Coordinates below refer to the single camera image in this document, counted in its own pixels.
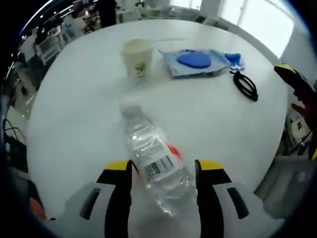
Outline large bright window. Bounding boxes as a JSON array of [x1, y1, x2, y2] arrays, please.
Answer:
[[217, 0, 295, 50]]

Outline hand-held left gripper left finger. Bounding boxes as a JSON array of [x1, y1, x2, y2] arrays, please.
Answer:
[[63, 160, 133, 238]]

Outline clear plastic bottle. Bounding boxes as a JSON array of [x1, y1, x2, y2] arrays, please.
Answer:
[[119, 98, 199, 219]]

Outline white paper cup green print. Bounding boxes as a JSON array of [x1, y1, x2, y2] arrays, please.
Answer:
[[121, 39, 154, 80]]

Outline black floor cable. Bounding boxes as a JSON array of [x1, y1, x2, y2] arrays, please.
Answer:
[[2, 118, 27, 143]]

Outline grey mesh chair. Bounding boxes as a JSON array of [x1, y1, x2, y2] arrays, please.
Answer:
[[255, 155, 317, 219]]

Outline blue pad packet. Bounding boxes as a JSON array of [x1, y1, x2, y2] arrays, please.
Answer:
[[158, 48, 230, 79]]

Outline person's left hand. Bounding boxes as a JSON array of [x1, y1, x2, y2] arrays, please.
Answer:
[[29, 197, 49, 220]]

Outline white object black mark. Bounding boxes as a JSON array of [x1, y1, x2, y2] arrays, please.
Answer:
[[288, 116, 312, 141]]

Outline blue tissue packet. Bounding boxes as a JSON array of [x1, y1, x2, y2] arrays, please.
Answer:
[[222, 52, 246, 71]]

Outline person's right hand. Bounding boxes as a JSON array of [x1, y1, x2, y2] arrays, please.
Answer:
[[291, 103, 317, 124]]

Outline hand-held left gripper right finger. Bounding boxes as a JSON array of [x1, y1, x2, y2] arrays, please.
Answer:
[[194, 159, 278, 238]]

